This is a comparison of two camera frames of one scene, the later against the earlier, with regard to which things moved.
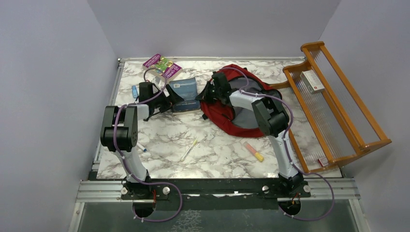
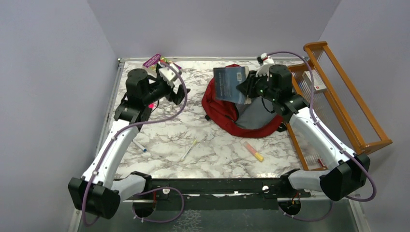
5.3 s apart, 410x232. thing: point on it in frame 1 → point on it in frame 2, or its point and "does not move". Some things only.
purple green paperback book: x=162 y=67 does not move
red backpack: x=237 y=121 does not move
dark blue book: x=187 y=89 → x=226 y=79
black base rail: x=237 y=193 does not move
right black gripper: x=205 y=95 → x=247 y=86
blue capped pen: x=141 y=147 does not move
